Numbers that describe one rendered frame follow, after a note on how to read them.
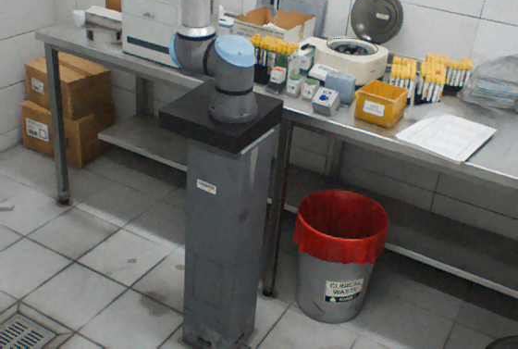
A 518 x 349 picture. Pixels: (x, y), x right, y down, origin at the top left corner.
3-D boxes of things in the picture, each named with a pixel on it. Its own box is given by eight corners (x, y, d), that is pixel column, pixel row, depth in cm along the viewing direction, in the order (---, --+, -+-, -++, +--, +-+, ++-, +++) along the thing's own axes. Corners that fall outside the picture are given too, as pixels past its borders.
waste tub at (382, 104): (352, 118, 212) (357, 90, 207) (368, 105, 222) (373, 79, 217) (389, 129, 206) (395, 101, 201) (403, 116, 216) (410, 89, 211)
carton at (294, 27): (229, 53, 258) (231, 17, 251) (263, 36, 281) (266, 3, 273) (281, 68, 248) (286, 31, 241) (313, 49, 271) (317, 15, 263)
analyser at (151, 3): (121, 52, 249) (118, -25, 234) (164, 36, 270) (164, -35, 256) (184, 71, 236) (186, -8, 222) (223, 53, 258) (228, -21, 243)
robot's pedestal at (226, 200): (226, 364, 226) (242, 153, 184) (181, 341, 234) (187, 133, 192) (253, 330, 242) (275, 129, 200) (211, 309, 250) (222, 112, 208)
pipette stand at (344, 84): (321, 101, 222) (325, 75, 217) (326, 94, 228) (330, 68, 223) (348, 107, 219) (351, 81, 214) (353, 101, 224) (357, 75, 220)
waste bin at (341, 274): (265, 305, 254) (276, 216, 233) (305, 259, 283) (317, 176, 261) (351, 345, 239) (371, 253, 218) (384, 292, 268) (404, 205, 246)
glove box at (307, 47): (282, 67, 249) (285, 44, 244) (308, 52, 267) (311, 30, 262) (310, 75, 244) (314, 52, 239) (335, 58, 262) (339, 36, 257)
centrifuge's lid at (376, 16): (356, -19, 246) (366, -19, 252) (342, 43, 256) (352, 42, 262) (405, -7, 235) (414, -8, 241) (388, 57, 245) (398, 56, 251)
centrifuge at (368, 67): (298, 77, 241) (302, 46, 235) (339, 59, 262) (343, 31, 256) (351, 95, 228) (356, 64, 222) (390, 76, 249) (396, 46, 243)
